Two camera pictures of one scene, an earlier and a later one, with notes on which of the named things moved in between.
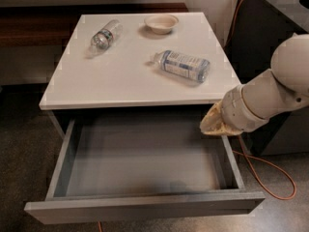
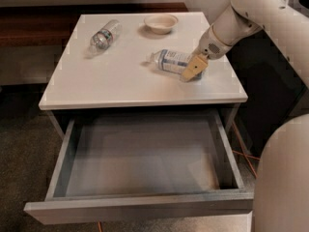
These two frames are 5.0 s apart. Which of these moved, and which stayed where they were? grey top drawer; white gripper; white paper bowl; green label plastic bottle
Moved: white gripper
Stayed: white paper bowl; green label plastic bottle; grey top drawer
